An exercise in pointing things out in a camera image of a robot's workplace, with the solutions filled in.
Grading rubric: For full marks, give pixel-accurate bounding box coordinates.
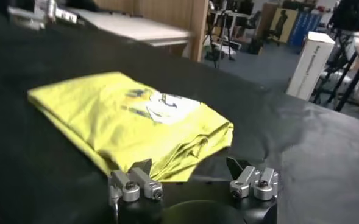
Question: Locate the black table cover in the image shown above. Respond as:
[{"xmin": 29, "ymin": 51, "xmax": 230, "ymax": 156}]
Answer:
[{"xmin": 0, "ymin": 12, "xmax": 359, "ymax": 224}]

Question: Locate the black tripod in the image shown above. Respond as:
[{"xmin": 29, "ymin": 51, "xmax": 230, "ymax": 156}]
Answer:
[{"xmin": 202, "ymin": 9, "xmax": 238, "ymax": 68}]

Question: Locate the yellow poster black silhouette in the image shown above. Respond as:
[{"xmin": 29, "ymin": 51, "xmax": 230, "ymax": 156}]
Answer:
[{"xmin": 270, "ymin": 7, "xmax": 299, "ymax": 43}]

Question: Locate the white rectangular table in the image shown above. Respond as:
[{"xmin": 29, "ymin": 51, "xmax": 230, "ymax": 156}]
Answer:
[{"xmin": 66, "ymin": 7, "xmax": 194, "ymax": 48}]

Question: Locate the tall white cardboard box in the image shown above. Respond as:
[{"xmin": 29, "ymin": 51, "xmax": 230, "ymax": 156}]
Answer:
[{"xmin": 286, "ymin": 31, "xmax": 336, "ymax": 101}]

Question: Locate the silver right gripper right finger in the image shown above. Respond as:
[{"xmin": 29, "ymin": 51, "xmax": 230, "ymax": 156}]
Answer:
[{"xmin": 226, "ymin": 157, "xmax": 279, "ymax": 201}]

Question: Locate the black trash bin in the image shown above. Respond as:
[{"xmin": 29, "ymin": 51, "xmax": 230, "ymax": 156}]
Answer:
[{"xmin": 247, "ymin": 36, "xmax": 264, "ymax": 55}]

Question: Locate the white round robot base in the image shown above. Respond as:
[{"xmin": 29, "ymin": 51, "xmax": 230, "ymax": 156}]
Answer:
[{"xmin": 206, "ymin": 39, "xmax": 241, "ymax": 58}]

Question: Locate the yellow-green t-shirt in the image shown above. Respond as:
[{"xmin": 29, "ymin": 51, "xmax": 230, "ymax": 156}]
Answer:
[{"xmin": 27, "ymin": 71, "xmax": 235, "ymax": 183}]

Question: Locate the wooden partition screen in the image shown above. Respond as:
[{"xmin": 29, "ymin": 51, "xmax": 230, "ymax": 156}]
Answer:
[{"xmin": 93, "ymin": 0, "xmax": 210, "ymax": 63}]

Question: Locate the blue panel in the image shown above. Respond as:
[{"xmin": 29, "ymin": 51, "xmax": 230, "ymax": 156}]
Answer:
[{"xmin": 290, "ymin": 12, "xmax": 322, "ymax": 46}]

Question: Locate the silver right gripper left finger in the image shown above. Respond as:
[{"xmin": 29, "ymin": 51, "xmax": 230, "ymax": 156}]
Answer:
[{"xmin": 108, "ymin": 158, "xmax": 164, "ymax": 211}]

